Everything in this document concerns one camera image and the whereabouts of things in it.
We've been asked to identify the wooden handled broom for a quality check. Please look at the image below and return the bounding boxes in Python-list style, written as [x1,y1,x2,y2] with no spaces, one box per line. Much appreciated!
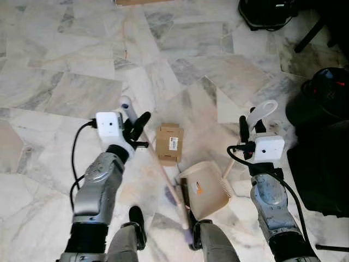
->
[120,96,190,231]

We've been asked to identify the beige long handled dustpan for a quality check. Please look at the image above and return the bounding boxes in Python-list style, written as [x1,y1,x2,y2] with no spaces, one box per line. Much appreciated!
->
[175,100,279,217]

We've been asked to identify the flat brown cardboard box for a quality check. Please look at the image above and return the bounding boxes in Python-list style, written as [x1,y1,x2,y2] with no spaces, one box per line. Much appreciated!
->
[155,124,185,166]

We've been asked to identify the black round device red lights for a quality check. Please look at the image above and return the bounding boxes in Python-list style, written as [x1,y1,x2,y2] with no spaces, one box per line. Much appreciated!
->
[286,67,349,129]

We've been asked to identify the large black suitcase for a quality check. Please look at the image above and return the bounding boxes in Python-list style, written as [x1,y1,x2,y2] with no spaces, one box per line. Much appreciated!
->
[286,120,349,217]

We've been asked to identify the robot left leg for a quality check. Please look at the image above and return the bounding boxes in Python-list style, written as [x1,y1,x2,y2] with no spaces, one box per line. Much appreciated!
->
[106,206,148,262]

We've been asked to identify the robot leg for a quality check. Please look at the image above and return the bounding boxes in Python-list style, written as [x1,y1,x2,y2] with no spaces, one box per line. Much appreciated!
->
[106,206,148,262]
[190,218,242,262]

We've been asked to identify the robot right leg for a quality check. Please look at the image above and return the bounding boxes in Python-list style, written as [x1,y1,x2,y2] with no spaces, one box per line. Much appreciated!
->
[190,218,242,262]

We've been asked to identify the black table leg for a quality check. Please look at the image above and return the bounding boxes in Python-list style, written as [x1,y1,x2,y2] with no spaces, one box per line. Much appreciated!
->
[294,16,329,54]

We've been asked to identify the black bag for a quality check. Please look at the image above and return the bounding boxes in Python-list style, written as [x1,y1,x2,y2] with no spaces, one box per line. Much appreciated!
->
[238,0,299,32]

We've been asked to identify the thin black rod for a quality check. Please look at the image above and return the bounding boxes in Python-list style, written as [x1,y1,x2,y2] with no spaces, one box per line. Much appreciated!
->
[315,244,349,253]

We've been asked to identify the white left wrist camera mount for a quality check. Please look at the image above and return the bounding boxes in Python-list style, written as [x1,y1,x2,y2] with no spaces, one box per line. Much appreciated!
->
[95,111,125,156]

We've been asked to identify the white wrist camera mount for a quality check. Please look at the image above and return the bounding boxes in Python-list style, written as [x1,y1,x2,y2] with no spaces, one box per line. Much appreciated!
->
[95,111,125,156]
[252,134,286,165]

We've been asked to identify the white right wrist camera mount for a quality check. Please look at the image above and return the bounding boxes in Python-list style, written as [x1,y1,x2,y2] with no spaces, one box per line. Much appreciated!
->
[252,134,286,165]

